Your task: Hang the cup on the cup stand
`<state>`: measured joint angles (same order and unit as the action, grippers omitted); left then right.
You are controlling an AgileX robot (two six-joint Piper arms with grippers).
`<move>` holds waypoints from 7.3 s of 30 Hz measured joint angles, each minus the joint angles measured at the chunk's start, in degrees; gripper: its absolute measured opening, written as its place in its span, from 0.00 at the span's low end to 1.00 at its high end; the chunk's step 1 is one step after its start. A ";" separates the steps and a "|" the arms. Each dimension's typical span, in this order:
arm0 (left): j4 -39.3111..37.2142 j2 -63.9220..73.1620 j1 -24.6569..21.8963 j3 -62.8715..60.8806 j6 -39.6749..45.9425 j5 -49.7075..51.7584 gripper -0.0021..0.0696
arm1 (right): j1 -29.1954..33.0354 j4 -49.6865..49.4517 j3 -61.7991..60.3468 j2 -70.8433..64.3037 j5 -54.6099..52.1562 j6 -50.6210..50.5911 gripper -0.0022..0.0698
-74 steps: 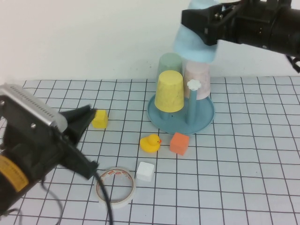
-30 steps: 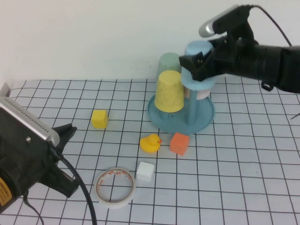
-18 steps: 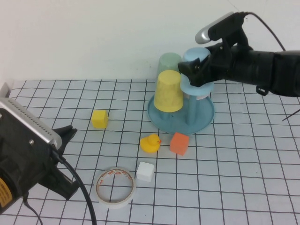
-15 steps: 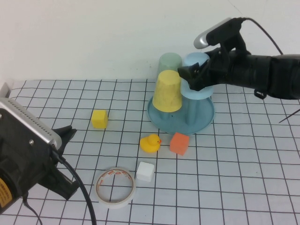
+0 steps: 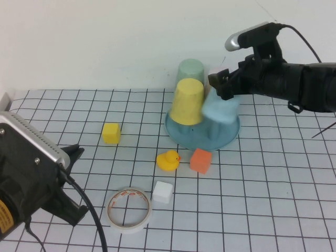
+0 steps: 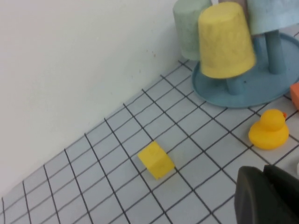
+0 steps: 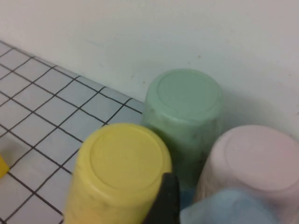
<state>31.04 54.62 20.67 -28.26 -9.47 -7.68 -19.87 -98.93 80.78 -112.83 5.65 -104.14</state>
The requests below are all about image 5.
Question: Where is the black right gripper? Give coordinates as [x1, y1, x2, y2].
[208, 54, 263, 100]

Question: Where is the white side panel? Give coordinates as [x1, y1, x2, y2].
[0, 91, 13, 112]

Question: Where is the yellow plastic cup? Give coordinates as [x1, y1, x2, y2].
[170, 78, 206, 125]

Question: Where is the black camera cable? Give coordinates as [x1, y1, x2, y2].
[58, 165, 108, 252]
[278, 23, 323, 64]

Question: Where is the yellow cube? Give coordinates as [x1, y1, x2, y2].
[102, 122, 121, 144]

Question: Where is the pink plastic cup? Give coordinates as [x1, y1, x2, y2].
[204, 66, 229, 96]

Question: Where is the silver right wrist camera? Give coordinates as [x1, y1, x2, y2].
[225, 22, 285, 53]

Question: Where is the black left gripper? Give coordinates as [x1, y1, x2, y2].
[0, 143, 89, 227]

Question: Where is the white tape roll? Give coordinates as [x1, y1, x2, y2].
[106, 186, 153, 235]

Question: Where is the thin black cable tie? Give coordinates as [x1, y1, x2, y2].
[311, 122, 336, 139]

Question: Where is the white cube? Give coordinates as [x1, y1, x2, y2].
[152, 181, 174, 204]

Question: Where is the black right camera cable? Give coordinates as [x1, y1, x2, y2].
[278, 23, 323, 64]

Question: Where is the grid-patterned tablecloth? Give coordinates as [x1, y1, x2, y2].
[0, 85, 336, 252]

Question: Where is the yellow rubber duck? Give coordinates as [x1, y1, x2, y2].
[156, 150, 182, 173]

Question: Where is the green plastic cup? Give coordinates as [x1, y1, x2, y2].
[176, 59, 205, 87]

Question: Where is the blue cup stand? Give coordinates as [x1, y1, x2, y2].
[164, 112, 242, 152]

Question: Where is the orange cube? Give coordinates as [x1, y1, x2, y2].
[190, 148, 213, 174]

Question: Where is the light blue plastic cup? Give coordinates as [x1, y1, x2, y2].
[202, 88, 241, 124]

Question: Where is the black left camera cable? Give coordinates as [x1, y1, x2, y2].
[58, 165, 108, 252]

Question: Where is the thin black cable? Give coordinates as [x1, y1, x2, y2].
[24, 219, 44, 252]

